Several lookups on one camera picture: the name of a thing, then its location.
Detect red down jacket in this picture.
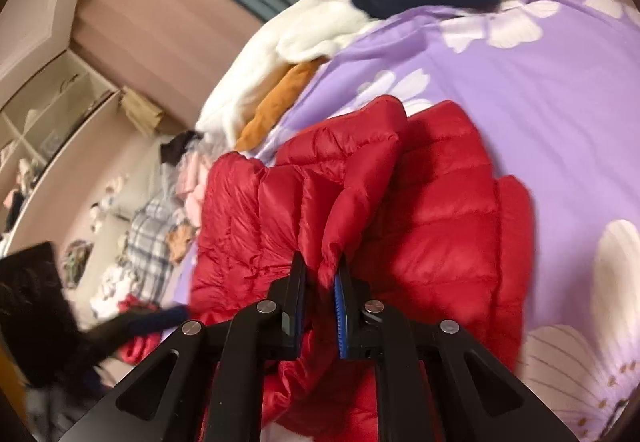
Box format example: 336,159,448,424
189,96,534,441
117,294,162,365

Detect white folded clothes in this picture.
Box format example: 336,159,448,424
89,265,138,320

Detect plaid grey pillow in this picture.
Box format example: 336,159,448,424
126,194,180,305

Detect green patterned cloth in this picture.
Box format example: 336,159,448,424
62,239,94,289

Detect small tan cloth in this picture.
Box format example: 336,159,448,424
166,221,196,265

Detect panda plush toy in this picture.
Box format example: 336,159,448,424
89,176,127,234

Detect beige pillow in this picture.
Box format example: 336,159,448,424
64,135,177,293

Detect pink garment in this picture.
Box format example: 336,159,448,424
176,150,214,229

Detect black cloth on pillow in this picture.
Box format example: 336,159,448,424
160,130,201,167

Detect orange folded garment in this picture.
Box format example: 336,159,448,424
234,57,329,152

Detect pink curtain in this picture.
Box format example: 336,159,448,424
70,0,265,127

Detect purple floral duvet cover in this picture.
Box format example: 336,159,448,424
253,0,639,441

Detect white fleece garment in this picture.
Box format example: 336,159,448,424
194,0,378,147

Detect wall shelf unit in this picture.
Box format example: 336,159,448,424
1,50,116,240

